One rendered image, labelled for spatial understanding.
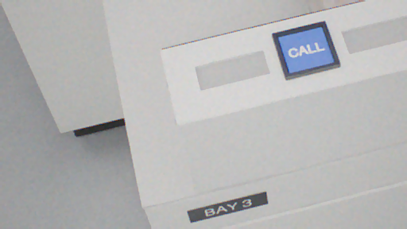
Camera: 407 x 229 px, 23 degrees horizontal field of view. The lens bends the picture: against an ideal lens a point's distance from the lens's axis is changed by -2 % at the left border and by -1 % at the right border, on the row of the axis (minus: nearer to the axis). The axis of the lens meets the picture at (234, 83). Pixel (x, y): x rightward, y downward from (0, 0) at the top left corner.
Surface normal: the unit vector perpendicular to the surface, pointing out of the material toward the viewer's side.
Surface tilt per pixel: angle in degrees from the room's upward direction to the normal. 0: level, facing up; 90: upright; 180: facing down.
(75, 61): 90
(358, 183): 90
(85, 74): 90
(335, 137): 90
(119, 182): 0
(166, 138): 0
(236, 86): 0
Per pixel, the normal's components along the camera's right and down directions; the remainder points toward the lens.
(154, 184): -0.10, -0.56
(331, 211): 0.22, 0.79
